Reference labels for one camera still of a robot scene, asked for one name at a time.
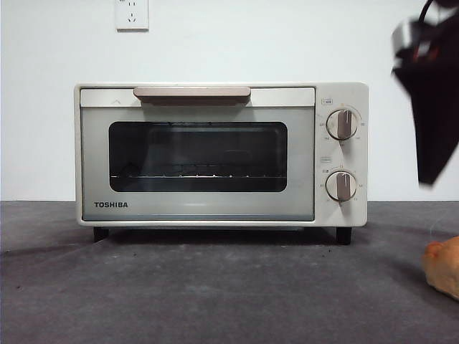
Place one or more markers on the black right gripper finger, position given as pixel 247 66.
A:
pixel 435 125

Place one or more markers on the cream Toshiba toaster oven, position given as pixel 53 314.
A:
pixel 359 96

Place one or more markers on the golden brown bread loaf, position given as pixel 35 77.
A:
pixel 443 268

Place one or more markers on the cream temperature knob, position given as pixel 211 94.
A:
pixel 342 124

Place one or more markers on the cream timer knob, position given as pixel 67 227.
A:
pixel 341 185

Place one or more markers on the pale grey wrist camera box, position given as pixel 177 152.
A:
pixel 403 34

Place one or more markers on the white wall socket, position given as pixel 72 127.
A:
pixel 132 16

